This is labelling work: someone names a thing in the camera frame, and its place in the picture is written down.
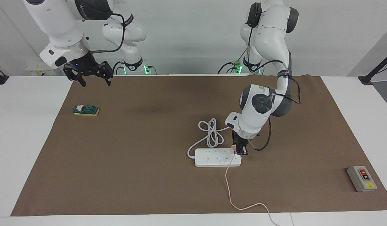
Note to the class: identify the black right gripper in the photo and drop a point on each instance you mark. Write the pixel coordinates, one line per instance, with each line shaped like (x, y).
(83, 66)

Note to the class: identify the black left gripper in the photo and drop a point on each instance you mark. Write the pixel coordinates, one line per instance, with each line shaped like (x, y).
(239, 141)

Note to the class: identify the pink charger adapter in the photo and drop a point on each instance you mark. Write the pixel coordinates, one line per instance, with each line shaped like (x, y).
(233, 148)

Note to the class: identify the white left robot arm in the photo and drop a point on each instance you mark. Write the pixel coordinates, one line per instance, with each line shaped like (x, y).
(272, 40)

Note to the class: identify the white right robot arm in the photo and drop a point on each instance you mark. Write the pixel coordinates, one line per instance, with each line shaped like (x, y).
(58, 25)

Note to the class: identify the white power strip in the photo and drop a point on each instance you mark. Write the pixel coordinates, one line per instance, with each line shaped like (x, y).
(212, 160)

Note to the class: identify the brown table mat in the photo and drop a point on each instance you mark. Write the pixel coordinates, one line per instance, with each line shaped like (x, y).
(118, 188)

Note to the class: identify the green knife switch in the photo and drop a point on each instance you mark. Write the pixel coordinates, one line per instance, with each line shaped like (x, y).
(86, 110)

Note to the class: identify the white wall socket box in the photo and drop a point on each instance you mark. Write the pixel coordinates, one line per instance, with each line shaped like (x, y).
(33, 71)

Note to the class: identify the grey push-button switch box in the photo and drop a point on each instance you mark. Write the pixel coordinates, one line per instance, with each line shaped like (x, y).
(363, 179)

